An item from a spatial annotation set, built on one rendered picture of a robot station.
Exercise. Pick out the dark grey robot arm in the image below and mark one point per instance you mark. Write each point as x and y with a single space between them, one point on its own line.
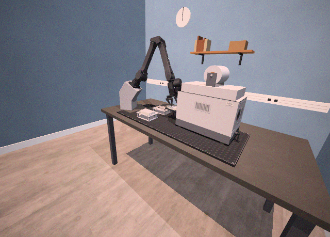
172 82

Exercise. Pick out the white roll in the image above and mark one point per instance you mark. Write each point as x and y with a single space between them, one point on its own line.
222 73

